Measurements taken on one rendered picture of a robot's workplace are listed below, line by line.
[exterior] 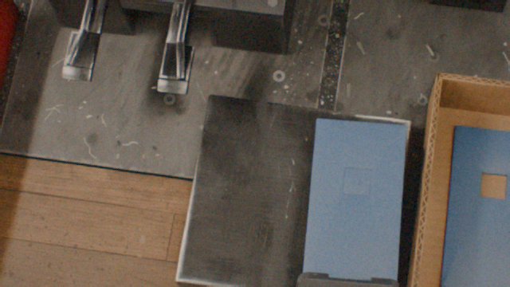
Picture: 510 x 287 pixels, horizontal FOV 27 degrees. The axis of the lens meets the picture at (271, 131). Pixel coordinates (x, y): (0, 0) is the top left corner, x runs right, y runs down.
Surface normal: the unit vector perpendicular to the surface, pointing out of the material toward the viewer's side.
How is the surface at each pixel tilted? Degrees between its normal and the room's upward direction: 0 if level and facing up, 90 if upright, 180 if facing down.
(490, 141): 0
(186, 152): 0
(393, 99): 0
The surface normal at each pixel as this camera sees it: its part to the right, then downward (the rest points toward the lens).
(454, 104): -0.15, 0.94
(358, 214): -0.04, -0.32
